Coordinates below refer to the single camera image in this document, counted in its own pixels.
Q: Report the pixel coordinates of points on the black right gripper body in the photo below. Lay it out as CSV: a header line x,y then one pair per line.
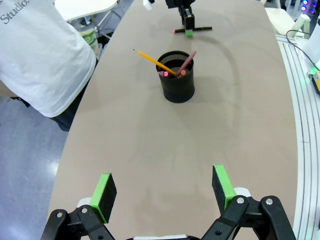
x,y
180,3

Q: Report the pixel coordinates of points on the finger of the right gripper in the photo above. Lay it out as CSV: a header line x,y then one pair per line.
x,y
182,15
189,22

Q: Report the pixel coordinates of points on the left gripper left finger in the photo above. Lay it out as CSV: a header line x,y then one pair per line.
x,y
106,195

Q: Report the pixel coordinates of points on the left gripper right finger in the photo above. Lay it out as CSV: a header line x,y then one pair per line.
x,y
221,188

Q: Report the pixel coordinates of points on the black pen with red end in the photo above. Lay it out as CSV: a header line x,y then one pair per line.
x,y
203,28

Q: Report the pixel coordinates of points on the pink pen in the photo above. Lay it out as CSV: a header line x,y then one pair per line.
x,y
187,62

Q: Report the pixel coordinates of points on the yellow pencil with pink eraser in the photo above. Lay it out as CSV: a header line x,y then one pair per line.
x,y
150,58

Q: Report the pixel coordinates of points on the black mesh pen holder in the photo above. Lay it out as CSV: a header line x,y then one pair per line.
x,y
178,87

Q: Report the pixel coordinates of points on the orange pencil with red eraser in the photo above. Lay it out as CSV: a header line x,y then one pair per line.
x,y
165,74
183,72

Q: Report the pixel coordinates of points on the white side table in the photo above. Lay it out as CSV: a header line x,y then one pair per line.
x,y
85,8

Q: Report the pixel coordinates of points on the green and white bag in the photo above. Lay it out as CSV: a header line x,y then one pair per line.
x,y
90,40

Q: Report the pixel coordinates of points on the white angled stand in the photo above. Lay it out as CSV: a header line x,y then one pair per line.
x,y
287,22

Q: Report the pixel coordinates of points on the computer tower with lights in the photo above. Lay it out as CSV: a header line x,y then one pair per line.
x,y
303,5

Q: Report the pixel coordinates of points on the yellow device with green light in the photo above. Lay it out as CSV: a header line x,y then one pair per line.
x,y
315,80

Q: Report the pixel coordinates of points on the person in white t-shirt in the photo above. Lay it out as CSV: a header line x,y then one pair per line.
x,y
37,62

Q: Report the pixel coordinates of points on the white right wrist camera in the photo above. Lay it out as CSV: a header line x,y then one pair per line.
x,y
148,4

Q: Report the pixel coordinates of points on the white aluminium base frame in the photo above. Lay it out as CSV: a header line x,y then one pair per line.
x,y
307,150

